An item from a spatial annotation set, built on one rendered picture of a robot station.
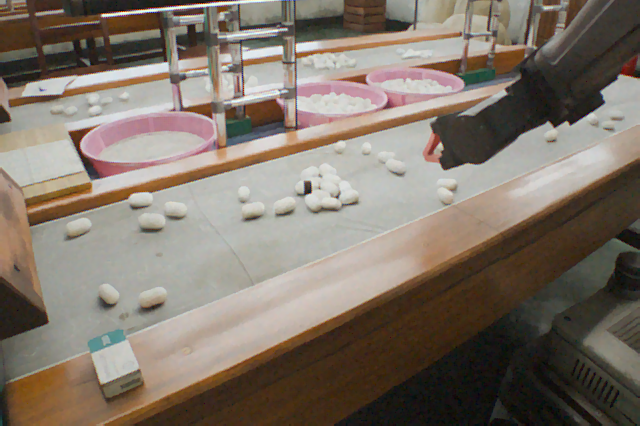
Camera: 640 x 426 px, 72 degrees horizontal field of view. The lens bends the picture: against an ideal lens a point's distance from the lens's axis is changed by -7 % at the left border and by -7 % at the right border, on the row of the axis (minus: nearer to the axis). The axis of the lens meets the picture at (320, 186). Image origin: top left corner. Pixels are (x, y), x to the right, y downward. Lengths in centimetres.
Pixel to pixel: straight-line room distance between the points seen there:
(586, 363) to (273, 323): 67
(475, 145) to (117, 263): 46
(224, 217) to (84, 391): 34
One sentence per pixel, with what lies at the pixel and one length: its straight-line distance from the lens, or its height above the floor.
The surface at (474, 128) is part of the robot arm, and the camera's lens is 50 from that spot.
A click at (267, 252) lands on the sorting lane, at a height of 74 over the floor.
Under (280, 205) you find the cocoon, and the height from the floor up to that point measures 76.
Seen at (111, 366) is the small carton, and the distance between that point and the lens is 46.
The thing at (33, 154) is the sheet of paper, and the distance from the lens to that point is 95.
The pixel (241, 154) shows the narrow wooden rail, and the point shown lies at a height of 76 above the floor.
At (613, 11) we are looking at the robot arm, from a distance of 31.
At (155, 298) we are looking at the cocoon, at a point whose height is 75.
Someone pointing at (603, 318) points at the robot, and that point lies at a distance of 106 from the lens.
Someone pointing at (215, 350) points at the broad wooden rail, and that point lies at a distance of 47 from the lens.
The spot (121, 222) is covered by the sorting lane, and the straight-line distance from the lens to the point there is 74.
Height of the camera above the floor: 111
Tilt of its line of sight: 28 degrees down
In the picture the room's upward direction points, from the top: straight up
